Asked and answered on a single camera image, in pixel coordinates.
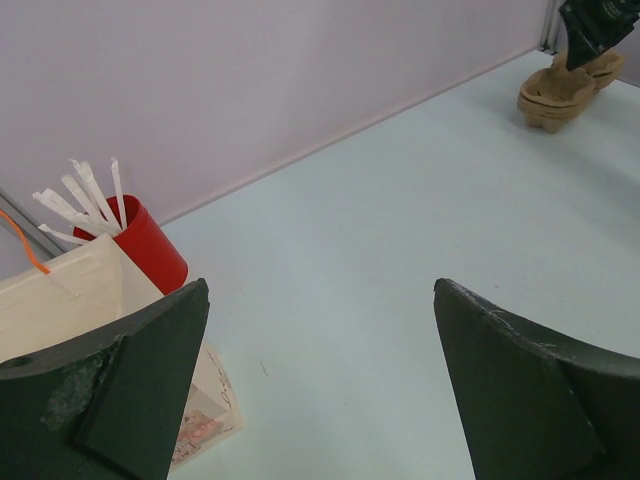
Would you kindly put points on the aluminium frame post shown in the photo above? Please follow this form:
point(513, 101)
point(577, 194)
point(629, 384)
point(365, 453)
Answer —
point(553, 36)
point(41, 243)

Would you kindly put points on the white paper takeout bag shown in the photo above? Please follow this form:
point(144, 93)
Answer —
point(81, 291)

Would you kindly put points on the aluminium frame post right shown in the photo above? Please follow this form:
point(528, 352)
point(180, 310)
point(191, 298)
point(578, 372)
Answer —
point(553, 36)

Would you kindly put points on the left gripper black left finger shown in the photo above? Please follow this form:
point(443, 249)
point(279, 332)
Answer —
point(107, 404)

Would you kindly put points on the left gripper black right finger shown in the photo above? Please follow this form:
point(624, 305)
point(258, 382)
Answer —
point(535, 403)

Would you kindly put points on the aluminium frame post left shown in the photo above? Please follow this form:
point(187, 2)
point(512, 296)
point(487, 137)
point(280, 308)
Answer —
point(41, 243)

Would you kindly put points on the wrapped white straw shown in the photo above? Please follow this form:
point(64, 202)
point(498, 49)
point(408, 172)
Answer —
point(54, 202)
point(119, 193)
point(62, 236)
point(85, 172)
point(92, 212)

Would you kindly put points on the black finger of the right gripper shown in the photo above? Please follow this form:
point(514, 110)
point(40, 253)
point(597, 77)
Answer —
point(595, 26)

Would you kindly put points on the brown pulp cup carrier stack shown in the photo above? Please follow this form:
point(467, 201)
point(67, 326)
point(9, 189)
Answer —
point(553, 97)

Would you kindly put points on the red plastic cup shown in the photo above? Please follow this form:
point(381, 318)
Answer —
point(155, 267)

